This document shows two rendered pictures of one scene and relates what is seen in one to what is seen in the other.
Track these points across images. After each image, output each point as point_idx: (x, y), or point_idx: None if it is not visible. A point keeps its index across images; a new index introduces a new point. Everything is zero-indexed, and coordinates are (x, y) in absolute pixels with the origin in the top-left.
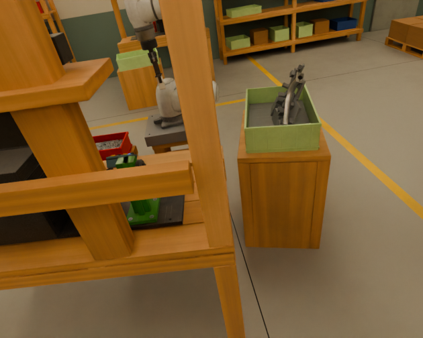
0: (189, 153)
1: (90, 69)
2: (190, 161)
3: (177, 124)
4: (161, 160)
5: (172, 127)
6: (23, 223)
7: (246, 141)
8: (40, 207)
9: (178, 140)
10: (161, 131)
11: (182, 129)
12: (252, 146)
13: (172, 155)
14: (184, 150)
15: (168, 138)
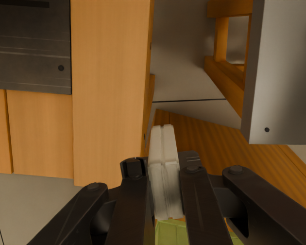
0: (117, 106)
1: None
2: (76, 106)
3: None
4: (102, 20)
5: (305, 60)
6: None
7: (160, 237)
8: None
9: (247, 68)
10: (288, 15)
11: (264, 96)
12: (155, 240)
13: (121, 55)
14: (140, 94)
15: (254, 39)
